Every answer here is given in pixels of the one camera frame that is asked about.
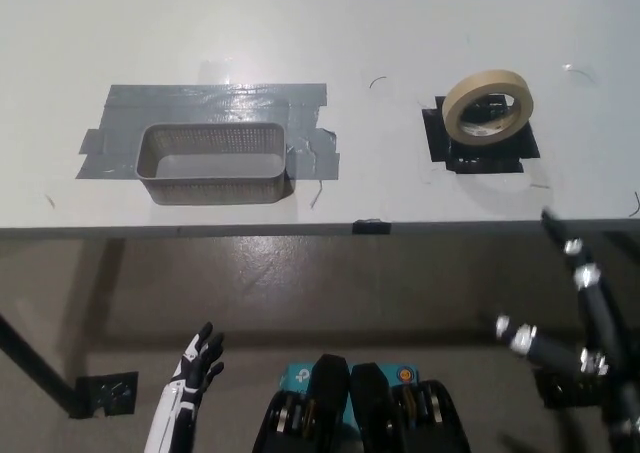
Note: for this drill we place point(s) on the black metal table leg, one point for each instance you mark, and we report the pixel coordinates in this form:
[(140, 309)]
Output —
[(35, 368)]

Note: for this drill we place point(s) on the teal cardboard box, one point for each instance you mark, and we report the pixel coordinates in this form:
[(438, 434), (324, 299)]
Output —
[(300, 375)]

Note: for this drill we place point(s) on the grey duct tape patch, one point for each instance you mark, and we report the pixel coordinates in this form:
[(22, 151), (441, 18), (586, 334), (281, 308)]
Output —
[(150, 104)]

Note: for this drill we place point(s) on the small grey mesh container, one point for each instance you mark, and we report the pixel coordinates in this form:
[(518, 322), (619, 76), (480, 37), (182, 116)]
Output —
[(210, 185)]

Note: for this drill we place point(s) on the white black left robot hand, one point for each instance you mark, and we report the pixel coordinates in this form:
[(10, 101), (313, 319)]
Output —
[(187, 378)]

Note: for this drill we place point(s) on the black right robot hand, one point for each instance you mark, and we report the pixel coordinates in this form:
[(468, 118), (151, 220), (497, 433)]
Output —
[(597, 308)]

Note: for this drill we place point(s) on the black tape patch on table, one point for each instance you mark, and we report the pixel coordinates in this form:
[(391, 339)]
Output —
[(525, 145)]

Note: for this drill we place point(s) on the beige masking tape roll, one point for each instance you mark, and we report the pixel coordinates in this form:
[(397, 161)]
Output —
[(454, 102)]

